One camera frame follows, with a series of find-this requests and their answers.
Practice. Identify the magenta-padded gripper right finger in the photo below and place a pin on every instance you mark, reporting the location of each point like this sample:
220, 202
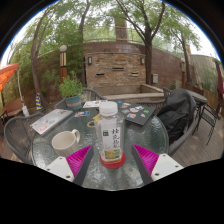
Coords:
146, 158

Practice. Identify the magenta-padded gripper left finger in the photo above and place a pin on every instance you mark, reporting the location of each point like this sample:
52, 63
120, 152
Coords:
78, 160

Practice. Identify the clear drink bottle white cap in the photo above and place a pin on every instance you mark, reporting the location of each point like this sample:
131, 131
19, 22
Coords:
110, 133

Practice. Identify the white ribbed mug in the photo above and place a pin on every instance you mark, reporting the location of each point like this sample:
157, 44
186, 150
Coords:
64, 143

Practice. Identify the flat round red coaster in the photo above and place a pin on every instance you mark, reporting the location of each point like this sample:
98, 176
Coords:
104, 163

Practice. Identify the tape roll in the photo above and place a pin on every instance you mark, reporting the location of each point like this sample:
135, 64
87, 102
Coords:
88, 124

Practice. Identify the grey wicker armchair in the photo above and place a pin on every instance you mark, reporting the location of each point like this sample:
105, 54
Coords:
181, 145
16, 133
90, 95

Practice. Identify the black laptop with stickers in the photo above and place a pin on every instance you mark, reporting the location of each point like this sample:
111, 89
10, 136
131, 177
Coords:
138, 115

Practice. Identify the small yellow card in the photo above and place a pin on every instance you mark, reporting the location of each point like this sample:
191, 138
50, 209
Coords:
96, 118

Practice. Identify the small blue printed card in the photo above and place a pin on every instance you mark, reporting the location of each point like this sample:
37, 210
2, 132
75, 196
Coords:
81, 114

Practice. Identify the silver laptop with stickers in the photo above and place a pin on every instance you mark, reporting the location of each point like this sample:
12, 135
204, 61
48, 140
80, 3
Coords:
50, 121

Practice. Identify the black backpack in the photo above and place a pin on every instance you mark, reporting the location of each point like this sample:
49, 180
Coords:
176, 113

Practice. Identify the white booklet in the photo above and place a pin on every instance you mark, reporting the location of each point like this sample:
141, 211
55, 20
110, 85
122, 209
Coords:
93, 104

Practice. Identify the blue yellow striped bollard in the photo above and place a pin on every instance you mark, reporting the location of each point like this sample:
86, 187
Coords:
38, 101

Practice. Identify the green plant in blue pot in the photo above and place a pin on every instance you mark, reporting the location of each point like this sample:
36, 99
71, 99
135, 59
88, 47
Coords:
71, 88

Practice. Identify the black metal chair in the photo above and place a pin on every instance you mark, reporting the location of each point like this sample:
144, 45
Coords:
210, 116

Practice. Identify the round dark patio table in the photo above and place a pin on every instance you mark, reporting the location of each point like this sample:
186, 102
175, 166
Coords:
200, 98

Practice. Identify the wooden bench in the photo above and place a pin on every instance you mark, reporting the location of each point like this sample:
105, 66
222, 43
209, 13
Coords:
13, 106

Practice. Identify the closed maroon patio umbrella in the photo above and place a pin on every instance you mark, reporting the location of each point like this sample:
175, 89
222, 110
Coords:
220, 80

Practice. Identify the orange patio umbrella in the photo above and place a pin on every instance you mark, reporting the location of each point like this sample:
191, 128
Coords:
6, 73

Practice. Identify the grey wall box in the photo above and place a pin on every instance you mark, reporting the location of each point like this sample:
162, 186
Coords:
155, 78

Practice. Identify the black wall lamp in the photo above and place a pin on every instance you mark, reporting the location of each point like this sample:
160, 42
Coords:
89, 60
142, 61

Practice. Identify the wooden lamp post white globe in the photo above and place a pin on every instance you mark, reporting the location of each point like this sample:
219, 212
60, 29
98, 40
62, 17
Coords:
63, 63

